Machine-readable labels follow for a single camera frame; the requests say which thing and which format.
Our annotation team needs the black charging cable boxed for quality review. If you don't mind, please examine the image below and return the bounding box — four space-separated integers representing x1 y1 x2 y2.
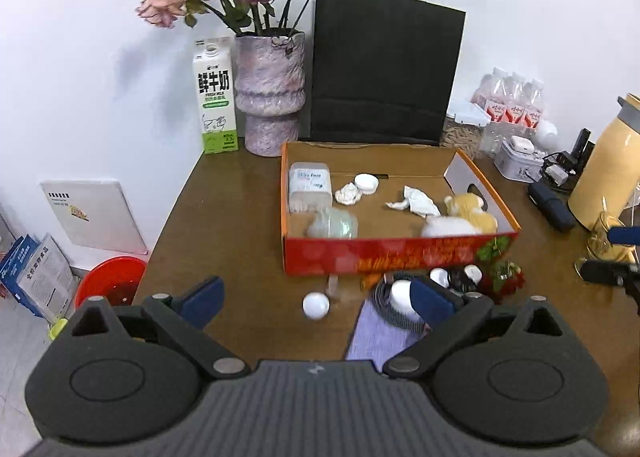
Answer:
373 275 426 331

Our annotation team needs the translucent plastic bag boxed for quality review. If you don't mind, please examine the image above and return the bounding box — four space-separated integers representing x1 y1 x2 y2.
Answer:
306 208 359 239

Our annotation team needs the purple knitted cloth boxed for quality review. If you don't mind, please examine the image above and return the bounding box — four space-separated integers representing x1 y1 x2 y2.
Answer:
345 299 431 371

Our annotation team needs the cream yellow thermos jug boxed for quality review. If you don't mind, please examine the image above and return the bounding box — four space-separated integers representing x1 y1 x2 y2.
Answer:
567 93 640 229

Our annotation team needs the water bottle left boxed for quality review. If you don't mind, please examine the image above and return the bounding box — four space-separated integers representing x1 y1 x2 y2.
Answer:
472 67 508 122

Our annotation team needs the clear glass measuring cup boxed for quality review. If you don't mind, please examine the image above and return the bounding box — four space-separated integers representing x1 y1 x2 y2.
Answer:
574 198 637 271

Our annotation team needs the red artificial rose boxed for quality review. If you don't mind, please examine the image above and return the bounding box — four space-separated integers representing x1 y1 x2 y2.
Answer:
478 260 526 304

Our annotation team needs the green white milk carton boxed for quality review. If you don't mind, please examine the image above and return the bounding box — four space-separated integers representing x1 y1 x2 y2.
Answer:
192 36 239 154

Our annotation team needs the black paper shopping bag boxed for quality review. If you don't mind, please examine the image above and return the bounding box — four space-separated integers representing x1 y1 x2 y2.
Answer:
310 0 465 145

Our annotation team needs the white earbuds case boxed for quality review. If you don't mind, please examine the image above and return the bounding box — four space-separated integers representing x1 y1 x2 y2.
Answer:
510 135 535 154

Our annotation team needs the dark blue glasses case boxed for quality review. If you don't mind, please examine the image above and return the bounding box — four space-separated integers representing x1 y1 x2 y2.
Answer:
527 180 576 233

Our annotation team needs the water bottle middle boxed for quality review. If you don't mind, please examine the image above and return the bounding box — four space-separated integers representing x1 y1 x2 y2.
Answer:
502 71 525 124

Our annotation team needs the white metal tin box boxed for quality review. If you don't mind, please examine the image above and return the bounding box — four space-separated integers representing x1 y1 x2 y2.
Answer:
494 138 544 183

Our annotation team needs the small crumpled paper ball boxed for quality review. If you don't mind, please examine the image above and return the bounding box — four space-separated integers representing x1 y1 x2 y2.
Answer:
334 183 362 206

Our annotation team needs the blue white paper box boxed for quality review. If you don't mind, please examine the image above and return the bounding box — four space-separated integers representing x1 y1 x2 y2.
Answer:
1 234 78 324

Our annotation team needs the red orange cardboard box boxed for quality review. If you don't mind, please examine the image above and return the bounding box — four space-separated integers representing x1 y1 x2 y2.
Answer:
280 142 521 276

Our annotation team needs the pink marbled ceramic vase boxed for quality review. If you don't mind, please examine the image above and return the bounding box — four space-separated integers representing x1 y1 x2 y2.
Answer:
234 29 306 157

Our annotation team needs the water bottle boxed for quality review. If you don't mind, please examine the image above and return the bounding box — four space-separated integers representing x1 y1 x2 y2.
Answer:
472 67 508 122
522 79 544 132
502 71 525 124

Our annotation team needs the red plastic bucket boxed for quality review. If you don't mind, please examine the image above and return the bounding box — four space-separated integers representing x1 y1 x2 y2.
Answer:
75 257 146 309

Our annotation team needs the clear plastic wipes container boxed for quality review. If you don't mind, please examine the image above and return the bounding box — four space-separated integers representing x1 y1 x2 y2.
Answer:
288 162 333 213

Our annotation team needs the crumpled white tissue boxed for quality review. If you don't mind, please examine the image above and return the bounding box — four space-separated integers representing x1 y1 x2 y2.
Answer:
385 186 440 218

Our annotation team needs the clear container of pellets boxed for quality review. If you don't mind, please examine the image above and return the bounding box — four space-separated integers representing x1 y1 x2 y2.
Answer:
439 100 490 159

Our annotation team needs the white round speaker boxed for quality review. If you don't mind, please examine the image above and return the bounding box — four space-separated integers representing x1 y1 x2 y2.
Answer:
533 119 559 151

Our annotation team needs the water bottle right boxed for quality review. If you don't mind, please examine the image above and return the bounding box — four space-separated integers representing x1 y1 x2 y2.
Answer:
522 79 544 132

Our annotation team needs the white round jar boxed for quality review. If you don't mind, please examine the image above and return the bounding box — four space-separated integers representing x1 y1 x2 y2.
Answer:
388 279 423 324

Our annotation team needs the white round lid left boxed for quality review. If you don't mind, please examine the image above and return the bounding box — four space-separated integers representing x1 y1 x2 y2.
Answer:
302 292 331 321

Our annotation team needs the yellow white plush toy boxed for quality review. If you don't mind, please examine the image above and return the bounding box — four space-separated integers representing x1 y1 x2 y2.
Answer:
421 192 498 238

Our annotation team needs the black charger with cables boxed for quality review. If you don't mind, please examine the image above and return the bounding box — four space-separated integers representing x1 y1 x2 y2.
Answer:
541 128 594 196

